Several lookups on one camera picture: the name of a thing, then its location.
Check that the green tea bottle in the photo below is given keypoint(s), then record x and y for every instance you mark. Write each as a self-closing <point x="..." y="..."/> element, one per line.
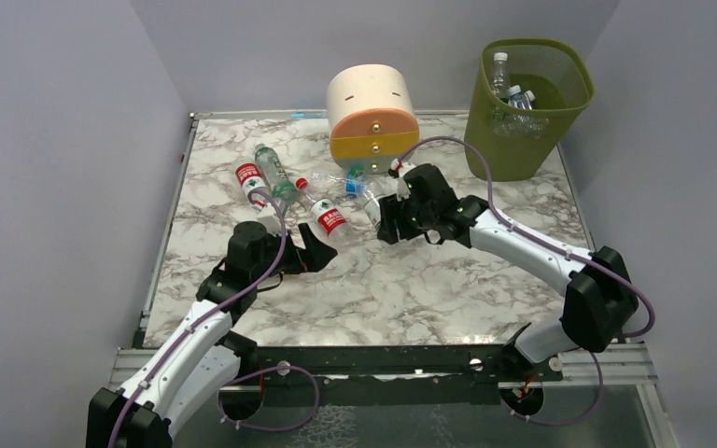
<point x="275" y="174"/>

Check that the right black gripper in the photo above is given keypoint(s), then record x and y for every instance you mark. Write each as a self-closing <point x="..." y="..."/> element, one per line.
<point x="397" y="219"/>

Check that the red label Nongfu bottle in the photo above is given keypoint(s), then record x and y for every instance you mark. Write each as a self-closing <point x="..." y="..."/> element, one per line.
<point x="325" y="213"/>

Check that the blue label clear bottle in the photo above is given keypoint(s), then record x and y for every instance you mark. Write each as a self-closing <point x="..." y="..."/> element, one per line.
<point x="353" y="182"/>

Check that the green plastic waste bin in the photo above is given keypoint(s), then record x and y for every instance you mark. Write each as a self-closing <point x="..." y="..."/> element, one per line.
<point x="556" y="74"/>

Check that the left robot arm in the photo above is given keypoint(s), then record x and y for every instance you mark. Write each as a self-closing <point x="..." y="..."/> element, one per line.
<point x="150" y="408"/>

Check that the white label bottle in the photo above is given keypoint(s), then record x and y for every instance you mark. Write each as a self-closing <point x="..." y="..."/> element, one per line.
<point x="529" y="97"/>

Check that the cream round drawer cabinet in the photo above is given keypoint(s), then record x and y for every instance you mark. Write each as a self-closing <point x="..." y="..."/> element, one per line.
<point x="371" y="117"/>

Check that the small red label bottle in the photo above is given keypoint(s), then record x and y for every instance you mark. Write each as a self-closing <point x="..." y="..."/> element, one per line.
<point x="253" y="184"/>

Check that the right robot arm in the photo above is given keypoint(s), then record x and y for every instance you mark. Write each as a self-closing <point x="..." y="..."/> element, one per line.
<point x="595" y="285"/>

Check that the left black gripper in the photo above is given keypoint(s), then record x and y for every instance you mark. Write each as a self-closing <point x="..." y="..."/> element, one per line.
<point x="300" y="252"/>

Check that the clear blue tinted bottle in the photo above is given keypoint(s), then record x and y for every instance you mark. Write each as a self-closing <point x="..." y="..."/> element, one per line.
<point x="517" y="100"/>

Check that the dark green label bottle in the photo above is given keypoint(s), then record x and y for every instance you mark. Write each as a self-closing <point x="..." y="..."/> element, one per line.
<point x="500" y="82"/>

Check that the green label Nongfu bottle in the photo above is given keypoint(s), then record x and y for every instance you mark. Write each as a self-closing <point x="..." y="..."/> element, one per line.
<point x="369" y="199"/>

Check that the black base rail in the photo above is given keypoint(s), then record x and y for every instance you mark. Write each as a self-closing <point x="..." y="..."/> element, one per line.
<point x="620" y="364"/>

